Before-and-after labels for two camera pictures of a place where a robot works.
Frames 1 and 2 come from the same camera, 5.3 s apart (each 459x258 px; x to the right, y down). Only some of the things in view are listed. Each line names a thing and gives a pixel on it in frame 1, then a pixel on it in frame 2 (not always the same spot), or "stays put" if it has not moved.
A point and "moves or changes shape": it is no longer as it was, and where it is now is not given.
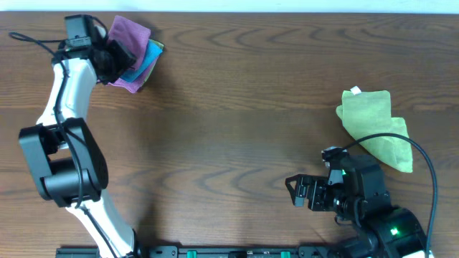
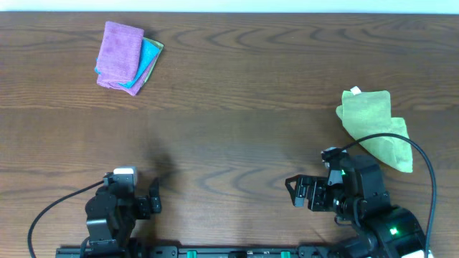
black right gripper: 310,192 stays put
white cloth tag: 356,90 stays put
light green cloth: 368,112 stays put
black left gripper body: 120,54 -> 144,207
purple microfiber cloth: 134,37 moves or changes shape
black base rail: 209,251 stays put
